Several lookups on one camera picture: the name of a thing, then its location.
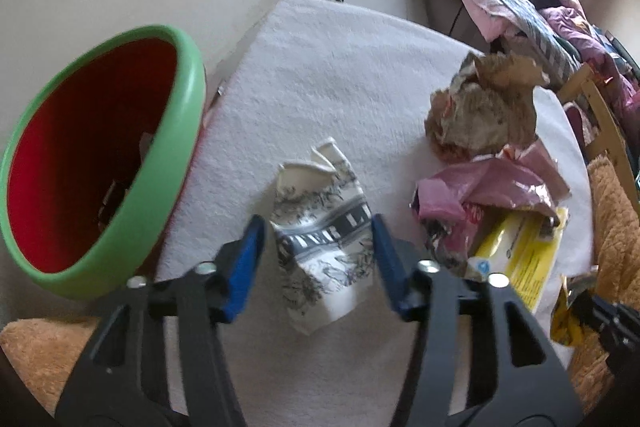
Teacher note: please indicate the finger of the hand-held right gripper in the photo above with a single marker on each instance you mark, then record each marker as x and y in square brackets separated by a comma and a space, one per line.
[595, 312]

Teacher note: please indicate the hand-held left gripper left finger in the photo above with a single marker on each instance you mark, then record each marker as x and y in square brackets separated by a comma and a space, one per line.
[245, 257]

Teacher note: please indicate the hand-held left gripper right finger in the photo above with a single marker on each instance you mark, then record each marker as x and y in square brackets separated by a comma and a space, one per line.
[387, 257]

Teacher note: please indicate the black and white paper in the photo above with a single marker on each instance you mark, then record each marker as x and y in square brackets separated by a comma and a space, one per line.
[320, 227]

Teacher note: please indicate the yellow cardboard box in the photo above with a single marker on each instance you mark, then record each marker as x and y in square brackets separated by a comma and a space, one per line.
[520, 252]

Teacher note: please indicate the pink plastic bag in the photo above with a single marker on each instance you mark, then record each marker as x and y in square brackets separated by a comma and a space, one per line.
[490, 187]

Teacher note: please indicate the green and red trash bin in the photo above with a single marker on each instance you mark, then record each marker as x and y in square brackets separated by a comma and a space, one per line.
[75, 157]

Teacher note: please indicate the yellow foil wrapper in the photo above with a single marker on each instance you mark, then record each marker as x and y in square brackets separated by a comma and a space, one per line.
[562, 327]

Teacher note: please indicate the tan fluffy blanket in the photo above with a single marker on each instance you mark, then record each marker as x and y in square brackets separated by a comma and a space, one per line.
[615, 232]

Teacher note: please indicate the crumpled brown paper bag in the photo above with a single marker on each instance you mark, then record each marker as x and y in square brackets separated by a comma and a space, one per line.
[480, 107]

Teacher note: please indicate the wooden chair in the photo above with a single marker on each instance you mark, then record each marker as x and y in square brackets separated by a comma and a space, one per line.
[605, 117]

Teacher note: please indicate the purple jacket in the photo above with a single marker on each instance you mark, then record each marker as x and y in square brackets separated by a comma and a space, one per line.
[575, 37]

